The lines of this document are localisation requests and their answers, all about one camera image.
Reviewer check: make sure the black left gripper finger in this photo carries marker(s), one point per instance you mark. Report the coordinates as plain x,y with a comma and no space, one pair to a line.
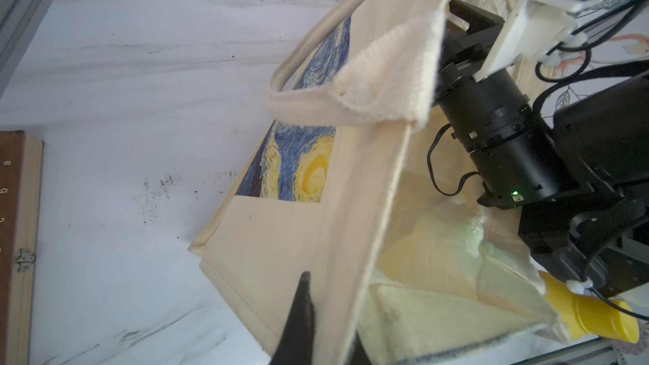
297,342

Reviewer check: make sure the orange bottle yellow cap front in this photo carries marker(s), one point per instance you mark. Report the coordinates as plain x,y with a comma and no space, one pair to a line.
589,316

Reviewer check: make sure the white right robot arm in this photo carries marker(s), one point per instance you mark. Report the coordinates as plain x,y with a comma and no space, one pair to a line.
579,178

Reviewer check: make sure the cream canvas shopping bag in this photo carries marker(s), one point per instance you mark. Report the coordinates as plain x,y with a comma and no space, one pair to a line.
337,188

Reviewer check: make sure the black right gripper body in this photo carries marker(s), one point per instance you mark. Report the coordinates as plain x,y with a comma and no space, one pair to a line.
489,114

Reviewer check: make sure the wooden chess board box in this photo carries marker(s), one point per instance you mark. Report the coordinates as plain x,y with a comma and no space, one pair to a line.
21,182

